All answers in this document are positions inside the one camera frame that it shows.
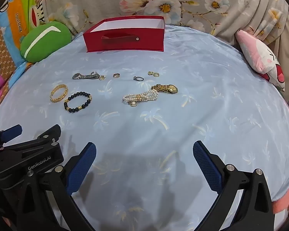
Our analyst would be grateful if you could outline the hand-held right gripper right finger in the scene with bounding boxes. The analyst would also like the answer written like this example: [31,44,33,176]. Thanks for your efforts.
[193,141,275,231]

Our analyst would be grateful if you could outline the gold chain bracelet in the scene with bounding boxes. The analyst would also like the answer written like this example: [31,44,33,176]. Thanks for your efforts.
[50,84,68,102]

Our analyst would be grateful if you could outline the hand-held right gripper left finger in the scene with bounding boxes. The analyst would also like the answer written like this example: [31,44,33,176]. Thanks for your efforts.
[14,142,97,231]

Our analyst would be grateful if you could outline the gold watch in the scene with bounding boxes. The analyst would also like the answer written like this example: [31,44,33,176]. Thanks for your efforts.
[151,84,179,94]

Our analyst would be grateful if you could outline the grey metal watch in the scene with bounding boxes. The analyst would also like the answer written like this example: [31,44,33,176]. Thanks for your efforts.
[72,71,98,80]

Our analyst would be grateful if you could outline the colourful cartoon blanket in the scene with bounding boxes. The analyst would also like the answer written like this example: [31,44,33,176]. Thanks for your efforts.
[0,0,49,116]

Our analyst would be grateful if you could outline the red jewelry box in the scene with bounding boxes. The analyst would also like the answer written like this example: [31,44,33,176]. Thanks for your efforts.
[83,16,166,53]

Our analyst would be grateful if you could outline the salmon pink cloth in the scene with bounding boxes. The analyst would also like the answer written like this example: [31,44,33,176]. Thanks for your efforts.
[272,185,289,222]

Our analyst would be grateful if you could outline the pearl bracelet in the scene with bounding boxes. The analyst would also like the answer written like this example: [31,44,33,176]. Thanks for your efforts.
[122,89,159,107]

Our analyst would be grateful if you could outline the green plush cushion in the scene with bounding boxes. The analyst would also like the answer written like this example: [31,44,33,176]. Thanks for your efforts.
[20,21,72,62]

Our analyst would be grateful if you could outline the pink plush pillow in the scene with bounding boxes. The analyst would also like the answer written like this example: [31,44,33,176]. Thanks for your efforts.
[235,29,286,92]

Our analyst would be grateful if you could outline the grey floral sheet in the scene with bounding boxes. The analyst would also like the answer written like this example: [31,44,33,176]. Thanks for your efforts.
[40,0,289,51]

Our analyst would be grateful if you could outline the black bead bracelet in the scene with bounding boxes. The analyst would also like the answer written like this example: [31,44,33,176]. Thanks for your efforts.
[64,91,92,113]

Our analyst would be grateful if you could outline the light blue bedsheet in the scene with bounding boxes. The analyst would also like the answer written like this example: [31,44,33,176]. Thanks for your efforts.
[0,24,289,231]

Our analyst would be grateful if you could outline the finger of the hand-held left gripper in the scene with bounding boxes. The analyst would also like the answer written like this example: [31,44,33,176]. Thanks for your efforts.
[34,125,62,145]
[0,124,23,143]

